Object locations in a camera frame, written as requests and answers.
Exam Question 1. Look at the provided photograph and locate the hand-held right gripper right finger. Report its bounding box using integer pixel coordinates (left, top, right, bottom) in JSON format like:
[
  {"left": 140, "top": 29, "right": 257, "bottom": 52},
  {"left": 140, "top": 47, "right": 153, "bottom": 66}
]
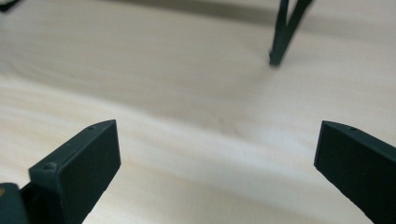
[{"left": 313, "top": 119, "right": 396, "bottom": 224}]

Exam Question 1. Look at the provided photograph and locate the black shelf with metal legs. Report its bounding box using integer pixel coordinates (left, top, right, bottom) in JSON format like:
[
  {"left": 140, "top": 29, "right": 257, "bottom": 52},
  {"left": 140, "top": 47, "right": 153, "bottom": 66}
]
[{"left": 0, "top": 0, "right": 314, "bottom": 67}]

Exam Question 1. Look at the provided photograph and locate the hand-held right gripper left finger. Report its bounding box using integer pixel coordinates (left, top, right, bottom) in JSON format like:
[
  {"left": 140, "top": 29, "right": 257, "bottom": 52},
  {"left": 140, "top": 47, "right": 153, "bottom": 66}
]
[{"left": 20, "top": 119, "right": 122, "bottom": 224}]

